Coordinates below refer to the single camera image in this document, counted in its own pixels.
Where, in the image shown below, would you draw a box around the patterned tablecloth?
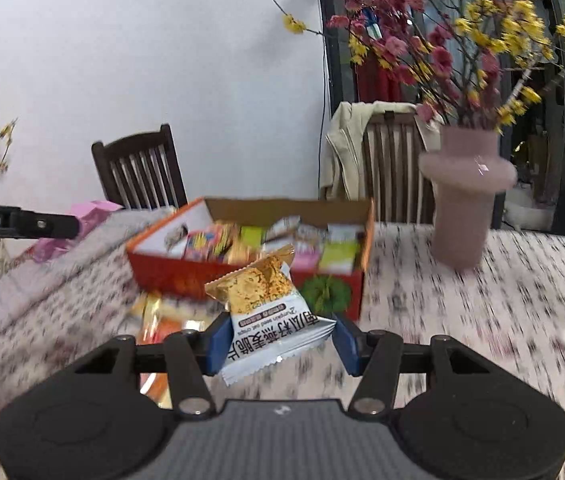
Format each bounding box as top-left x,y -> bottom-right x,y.
0,206 -> 565,480

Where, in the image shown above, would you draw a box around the pink snack packet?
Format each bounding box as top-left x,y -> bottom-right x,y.
291,252 -> 321,272
31,200 -> 123,263

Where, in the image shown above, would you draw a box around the lime green snack packet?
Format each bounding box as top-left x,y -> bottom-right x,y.
318,240 -> 360,275

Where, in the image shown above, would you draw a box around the wooden chair with jacket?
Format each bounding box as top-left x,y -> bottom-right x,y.
361,112 -> 434,224

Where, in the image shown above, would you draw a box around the red hanging garment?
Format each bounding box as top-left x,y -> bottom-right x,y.
355,52 -> 403,103

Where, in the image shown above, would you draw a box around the red cardboard snack box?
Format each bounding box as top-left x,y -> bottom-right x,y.
126,197 -> 375,321

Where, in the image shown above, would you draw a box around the silver oat crisp packet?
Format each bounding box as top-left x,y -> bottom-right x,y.
205,244 -> 335,385

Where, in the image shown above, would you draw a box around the orange snack packet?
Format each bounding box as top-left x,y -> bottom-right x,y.
130,292 -> 220,408

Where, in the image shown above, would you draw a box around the pink glass vase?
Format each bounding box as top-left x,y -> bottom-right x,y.
419,126 -> 517,271

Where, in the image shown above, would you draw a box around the beige jacket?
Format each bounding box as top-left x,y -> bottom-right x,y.
319,101 -> 417,200

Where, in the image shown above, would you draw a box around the dark framed glass door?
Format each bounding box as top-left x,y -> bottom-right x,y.
313,0 -> 565,241

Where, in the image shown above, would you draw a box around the dark wooden chair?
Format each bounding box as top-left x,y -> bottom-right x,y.
92,124 -> 188,209

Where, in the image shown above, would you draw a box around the red colourful snack bag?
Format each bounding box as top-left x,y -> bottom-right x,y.
184,224 -> 235,261

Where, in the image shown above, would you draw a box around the yellow and pink flower branches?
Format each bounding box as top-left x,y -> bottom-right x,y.
266,0 -> 565,134

